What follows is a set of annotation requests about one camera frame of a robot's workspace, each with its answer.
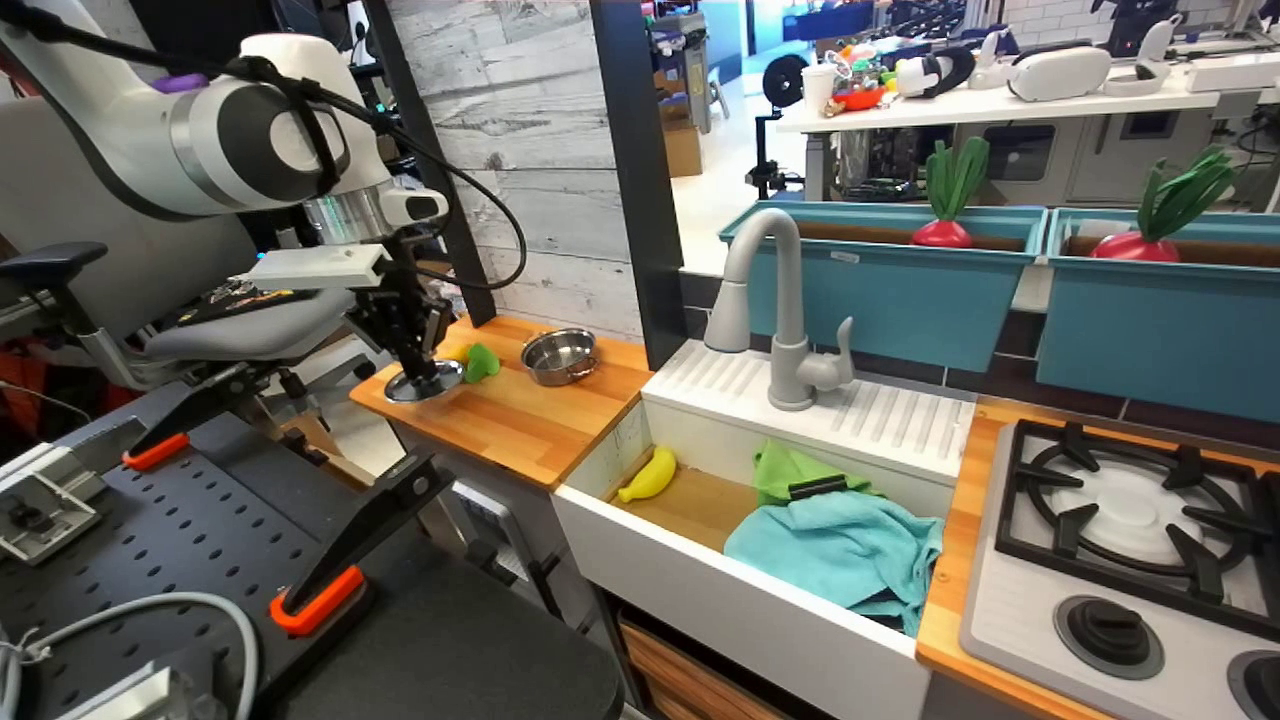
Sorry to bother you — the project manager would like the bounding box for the silver pot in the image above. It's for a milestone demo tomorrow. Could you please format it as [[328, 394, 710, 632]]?
[[519, 330, 594, 385]]

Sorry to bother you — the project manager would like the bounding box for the white sink basin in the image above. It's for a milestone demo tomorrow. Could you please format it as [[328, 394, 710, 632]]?
[[557, 345, 974, 720]]

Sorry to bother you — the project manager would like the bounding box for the grey cable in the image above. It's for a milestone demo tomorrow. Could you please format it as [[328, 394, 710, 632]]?
[[0, 589, 264, 720]]

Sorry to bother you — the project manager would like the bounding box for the left teal planter box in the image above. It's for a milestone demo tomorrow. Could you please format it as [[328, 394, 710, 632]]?
[[721, 197, 1046, 371]]

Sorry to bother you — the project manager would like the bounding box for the right toy radish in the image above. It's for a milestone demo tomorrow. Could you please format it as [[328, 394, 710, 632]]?
[[1097, 147, 1236, 265]]

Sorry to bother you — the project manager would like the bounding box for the yellow toy corn green husk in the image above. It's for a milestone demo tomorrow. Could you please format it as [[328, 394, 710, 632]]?
[[465, 345, 503, 385]]

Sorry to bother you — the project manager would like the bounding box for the right teal planter box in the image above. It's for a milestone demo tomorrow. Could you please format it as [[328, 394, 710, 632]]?
[[1034, 208, 1280, 424]]

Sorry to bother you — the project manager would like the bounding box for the white background table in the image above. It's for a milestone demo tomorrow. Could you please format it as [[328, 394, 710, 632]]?
[[780, 53, 1280, 194]]

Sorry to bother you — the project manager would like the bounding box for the grey office chair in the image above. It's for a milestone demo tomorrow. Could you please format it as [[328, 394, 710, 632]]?
[[0, 98, 389, 394]]

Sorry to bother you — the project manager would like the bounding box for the teal planter box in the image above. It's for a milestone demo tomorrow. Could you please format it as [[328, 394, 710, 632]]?
[[1034, 208, 1280, 424], [721, 197, 1046, 371]]

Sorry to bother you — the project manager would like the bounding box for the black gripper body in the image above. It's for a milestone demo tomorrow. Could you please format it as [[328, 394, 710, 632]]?
[[346, 265, 446, 355]]

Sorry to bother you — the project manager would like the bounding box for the black orange clamp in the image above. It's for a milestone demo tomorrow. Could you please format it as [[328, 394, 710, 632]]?
[[120, 363, 256, 472], [266, 453, 446, 640]]

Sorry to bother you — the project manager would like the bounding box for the green cloth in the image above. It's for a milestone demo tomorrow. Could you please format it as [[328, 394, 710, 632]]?
[[751, 442, 866, 504]]

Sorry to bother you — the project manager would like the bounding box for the teal cloth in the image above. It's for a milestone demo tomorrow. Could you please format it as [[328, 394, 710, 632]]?
[[722, 492, 942, 635]]

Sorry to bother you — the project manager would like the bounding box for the left toy radish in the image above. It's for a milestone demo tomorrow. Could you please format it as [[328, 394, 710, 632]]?
[[911, 137, 993, 247]]

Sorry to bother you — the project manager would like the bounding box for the near black orange clamp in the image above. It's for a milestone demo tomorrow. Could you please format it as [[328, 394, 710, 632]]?
[[266, 453, 446, 640]]

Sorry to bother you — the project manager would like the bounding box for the toy radish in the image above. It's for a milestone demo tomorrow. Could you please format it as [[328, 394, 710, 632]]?
[[911, 137, 993, 247], [1097, 147, 1236, 265]]

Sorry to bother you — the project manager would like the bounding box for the yellow toy banana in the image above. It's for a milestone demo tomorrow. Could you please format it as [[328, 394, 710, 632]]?
[[616, 450, 680, 504]]

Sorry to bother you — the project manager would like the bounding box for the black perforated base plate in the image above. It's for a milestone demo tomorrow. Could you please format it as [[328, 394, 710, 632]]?
[[0, 453, 370, 720]]

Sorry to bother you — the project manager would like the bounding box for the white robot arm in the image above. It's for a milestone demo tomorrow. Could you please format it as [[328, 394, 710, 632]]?
[[0, 0, 446, 239]]

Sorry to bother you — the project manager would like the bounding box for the far black orange clamp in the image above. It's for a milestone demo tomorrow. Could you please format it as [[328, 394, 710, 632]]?
[[120, 363, 256, 472]]

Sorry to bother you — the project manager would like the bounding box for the toy gas stove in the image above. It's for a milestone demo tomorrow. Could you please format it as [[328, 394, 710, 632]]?
[[959, 421, 1280, 720]]

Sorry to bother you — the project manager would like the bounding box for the silver pot lid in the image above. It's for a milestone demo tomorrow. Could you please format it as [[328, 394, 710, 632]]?
[[382, 370, 465, 404]]

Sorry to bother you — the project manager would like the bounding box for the grey faucet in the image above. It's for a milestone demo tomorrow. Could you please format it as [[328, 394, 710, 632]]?
[[705, 208, 850, 414]]

